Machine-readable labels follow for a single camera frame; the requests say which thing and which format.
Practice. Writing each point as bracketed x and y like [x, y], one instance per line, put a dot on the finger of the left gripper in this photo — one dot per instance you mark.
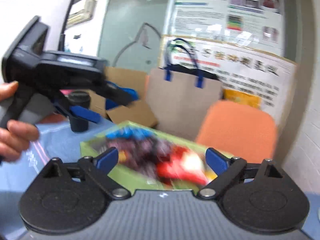
[66, 108]
[120, 96]

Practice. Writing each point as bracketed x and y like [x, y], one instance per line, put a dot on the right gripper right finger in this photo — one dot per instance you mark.
[228, 170]

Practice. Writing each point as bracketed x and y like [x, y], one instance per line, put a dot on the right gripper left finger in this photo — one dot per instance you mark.
[97, 170]

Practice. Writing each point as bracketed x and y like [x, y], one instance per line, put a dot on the red peanut packet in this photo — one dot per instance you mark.
[183, 164]

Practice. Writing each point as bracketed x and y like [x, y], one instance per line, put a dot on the person left hand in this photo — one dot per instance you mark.
[17, 137]

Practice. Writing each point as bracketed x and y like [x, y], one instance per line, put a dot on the black tumbler cup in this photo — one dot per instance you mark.
[79, 100]

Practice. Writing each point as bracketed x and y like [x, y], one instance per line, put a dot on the brown cardboard box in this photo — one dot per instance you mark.
[138, 111]

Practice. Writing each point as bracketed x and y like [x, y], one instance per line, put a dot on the orange chair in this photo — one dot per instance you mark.
[239, 130]

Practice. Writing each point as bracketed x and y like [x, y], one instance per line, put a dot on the dark purple snack packet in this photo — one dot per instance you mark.
[142, 155]

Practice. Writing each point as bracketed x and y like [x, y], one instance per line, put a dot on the green cardboard box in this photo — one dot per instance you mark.
[131, 179]

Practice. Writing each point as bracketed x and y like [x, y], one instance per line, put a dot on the beige paper bag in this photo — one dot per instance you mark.
[180, 100]

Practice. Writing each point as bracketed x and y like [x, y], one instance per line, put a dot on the air conditioner unit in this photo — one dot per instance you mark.
[80, 12]

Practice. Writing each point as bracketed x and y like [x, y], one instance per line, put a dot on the white text poster board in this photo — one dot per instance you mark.
[251, 71]

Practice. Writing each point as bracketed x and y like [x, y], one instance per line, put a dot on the colourful wall poster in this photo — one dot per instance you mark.
[257, 24]

